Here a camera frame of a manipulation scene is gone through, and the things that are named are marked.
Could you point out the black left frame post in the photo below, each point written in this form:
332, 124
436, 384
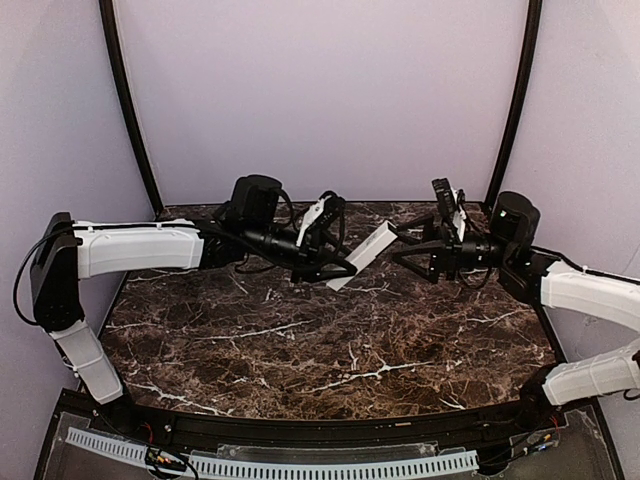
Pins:
126, 103

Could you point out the white remote control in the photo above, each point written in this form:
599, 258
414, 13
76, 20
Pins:
367, 252

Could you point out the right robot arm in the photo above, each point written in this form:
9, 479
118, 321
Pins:
541, 277

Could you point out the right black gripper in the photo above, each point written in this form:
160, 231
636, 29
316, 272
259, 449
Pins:
445, 251

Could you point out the black front rail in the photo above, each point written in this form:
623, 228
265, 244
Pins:
472, 428

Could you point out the black right frame post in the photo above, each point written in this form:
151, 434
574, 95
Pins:
525, 64

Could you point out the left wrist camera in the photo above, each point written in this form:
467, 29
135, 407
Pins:
322, 213

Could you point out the black frame post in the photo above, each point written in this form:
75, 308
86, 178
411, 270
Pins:
525, 64
126, 103

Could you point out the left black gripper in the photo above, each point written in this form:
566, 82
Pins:
310, 254

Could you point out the white slotted cable duct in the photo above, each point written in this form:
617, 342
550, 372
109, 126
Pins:
413, 461

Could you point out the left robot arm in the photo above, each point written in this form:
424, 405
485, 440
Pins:
70, 251

